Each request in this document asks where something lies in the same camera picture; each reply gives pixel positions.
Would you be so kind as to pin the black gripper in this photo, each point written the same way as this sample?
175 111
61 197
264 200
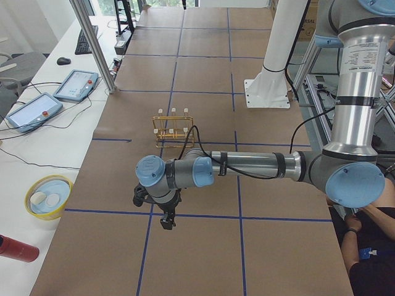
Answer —
166 206

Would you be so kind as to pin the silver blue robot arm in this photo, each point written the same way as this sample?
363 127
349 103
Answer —
345 170

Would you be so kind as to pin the white round lid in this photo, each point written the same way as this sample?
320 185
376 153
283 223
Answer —
52 200

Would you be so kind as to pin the yellow rimmed blue bowl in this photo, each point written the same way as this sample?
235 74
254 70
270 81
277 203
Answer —
52 184

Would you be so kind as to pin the white round block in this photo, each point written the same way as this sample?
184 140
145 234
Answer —
37 198

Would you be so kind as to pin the red thermos bottle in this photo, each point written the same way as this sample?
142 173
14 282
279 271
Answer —
17 250

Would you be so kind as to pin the far blue teach pendant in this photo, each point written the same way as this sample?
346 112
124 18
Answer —
77 86

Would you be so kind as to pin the blue teach pendant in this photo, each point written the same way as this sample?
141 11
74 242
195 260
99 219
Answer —
34 113
77 86

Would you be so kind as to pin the near blue teach pendant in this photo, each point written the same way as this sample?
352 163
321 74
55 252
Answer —
34 113

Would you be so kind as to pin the black power strip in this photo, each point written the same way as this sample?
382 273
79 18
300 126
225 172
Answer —
123 39

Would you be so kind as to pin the black computer mouse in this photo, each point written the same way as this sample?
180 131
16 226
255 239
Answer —
63 61

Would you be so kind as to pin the black keyboard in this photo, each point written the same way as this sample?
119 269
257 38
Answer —
82 46

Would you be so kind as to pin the person in black shirt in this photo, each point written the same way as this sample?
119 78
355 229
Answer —
366 240

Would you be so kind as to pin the grey office chair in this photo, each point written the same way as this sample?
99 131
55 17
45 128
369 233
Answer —
19 71

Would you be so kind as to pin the cardboard box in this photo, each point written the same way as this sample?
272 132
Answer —
305 21

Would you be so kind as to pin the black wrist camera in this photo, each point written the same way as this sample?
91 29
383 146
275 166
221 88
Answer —
140 194

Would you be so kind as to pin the gold wire cup holder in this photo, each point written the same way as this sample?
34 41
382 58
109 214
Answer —
172 131

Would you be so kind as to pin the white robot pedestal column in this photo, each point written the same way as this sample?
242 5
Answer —
268 89

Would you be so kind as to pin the aluminium frame post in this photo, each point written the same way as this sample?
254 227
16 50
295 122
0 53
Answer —
85 23

